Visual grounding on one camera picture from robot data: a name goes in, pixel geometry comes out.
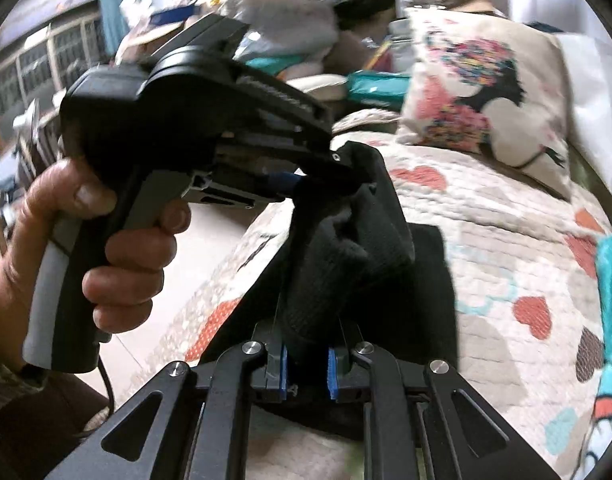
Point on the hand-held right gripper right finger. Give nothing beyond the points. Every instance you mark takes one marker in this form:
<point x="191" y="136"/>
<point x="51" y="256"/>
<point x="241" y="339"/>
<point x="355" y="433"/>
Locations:
<point x="332" y="375"/>

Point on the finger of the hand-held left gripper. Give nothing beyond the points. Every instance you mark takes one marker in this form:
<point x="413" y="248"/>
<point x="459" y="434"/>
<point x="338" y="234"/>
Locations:
<point x="331" y="167"/>
<point x="282" y="180"/>

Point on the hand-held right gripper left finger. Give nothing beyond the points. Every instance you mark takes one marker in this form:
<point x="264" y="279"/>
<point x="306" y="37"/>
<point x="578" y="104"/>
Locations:
<point x="284" y="370"/>

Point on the black pants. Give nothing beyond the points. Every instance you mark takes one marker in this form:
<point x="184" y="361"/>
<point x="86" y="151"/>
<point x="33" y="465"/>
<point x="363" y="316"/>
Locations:
<point x="336" y="260"/>

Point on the person's left hand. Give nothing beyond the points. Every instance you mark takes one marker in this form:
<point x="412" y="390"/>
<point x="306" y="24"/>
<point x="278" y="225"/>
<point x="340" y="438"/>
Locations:
<point x="131" y="260"/>

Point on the cream folded cushion pad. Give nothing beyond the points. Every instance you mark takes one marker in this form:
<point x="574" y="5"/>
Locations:
<point x="321" y="85"/>

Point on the teal tissue packet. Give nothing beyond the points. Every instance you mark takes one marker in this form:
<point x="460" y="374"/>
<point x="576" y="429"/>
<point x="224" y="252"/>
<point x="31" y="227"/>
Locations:
<point x="376" y="87"/>

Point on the teal plastic package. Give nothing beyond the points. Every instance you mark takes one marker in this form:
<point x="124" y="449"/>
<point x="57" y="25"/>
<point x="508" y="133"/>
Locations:
<point x="271" y="62"/>

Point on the blue curtain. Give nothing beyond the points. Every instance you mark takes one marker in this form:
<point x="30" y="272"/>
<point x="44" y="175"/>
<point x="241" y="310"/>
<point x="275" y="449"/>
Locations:
<point x="113" y="10"/>

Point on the translucent plastic bag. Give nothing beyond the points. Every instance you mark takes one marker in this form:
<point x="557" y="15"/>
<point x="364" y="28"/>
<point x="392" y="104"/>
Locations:
<point x="281" y="20"/>

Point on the window with metal grille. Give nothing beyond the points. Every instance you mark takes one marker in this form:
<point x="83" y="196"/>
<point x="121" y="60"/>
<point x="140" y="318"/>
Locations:
<point x="41" y="60"/>

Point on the dark clothing pile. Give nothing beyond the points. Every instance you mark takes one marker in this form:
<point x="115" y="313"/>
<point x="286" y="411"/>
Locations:
<point x="356" y="0"/>

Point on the heart print quilted bedspread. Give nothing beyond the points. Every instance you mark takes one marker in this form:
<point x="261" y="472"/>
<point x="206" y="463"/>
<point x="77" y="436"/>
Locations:
<point x="486" y="240"/>

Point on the floral silhouette printed pillow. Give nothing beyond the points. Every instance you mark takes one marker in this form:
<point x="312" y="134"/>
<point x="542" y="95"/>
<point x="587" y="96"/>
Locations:
<point x="506" y="115"/>

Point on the turquoise star fleece blanket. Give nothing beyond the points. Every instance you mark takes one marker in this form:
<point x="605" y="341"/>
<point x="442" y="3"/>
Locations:
<point x="611" y="285"/>

